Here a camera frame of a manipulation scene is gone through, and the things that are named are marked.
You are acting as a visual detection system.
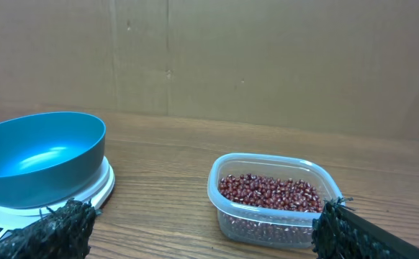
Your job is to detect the red adzuki beans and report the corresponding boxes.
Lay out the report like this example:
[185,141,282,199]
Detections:
[217,173,323,213]

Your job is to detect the teal blue bowl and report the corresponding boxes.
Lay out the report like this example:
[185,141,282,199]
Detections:
[0,112,107,209]

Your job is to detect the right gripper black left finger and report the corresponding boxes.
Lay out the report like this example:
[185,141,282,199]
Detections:
[0,199,101,259]

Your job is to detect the clear plastic container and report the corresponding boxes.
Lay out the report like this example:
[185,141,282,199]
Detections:
[207,153,342,248]

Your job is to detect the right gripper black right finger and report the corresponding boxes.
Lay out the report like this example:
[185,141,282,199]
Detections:
[312,197,419,259]

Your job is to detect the white digital kitchen scale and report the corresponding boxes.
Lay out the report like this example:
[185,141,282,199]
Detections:
[0,158,115,240]

